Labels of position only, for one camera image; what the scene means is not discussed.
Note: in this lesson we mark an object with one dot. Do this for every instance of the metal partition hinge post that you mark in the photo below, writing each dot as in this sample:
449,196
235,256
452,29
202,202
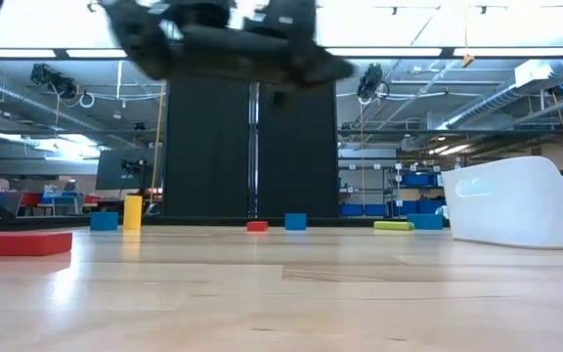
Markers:
253,156

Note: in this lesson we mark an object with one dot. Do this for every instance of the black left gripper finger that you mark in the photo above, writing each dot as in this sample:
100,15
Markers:
330,66

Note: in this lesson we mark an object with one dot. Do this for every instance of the blue small cube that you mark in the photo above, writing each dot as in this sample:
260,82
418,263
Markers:
295,221
104,221

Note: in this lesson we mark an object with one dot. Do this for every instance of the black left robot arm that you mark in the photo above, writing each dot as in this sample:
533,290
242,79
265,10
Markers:
135,34

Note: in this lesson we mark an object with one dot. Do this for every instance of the blue rectangular block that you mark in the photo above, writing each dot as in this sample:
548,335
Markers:
424,222

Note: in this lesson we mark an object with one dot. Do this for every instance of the red flat block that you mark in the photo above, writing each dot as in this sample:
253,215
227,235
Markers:
17,244

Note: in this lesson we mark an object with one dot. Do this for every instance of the lime green long block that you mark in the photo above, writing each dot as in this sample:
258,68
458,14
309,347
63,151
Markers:
393,226

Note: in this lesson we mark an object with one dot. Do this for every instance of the silver ventilation duct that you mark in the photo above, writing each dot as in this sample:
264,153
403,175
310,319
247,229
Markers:
27,105
506,95

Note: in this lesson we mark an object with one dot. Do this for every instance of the red small block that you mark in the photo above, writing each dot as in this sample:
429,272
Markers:
257,226

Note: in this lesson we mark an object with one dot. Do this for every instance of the yellow hanging tag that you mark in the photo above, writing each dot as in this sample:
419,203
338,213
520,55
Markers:
467,60

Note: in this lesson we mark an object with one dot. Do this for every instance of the black ceiling-mounted camera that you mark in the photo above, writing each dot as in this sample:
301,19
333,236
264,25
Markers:
372,80
54,80

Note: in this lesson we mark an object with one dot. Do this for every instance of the yellow tall block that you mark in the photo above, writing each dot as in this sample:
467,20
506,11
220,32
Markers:
133,212

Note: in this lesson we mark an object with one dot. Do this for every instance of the dark monitor screen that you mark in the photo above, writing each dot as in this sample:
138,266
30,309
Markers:
110,168

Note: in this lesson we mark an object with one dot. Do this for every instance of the black partition panel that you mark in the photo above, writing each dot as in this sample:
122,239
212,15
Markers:
208,156
297,156

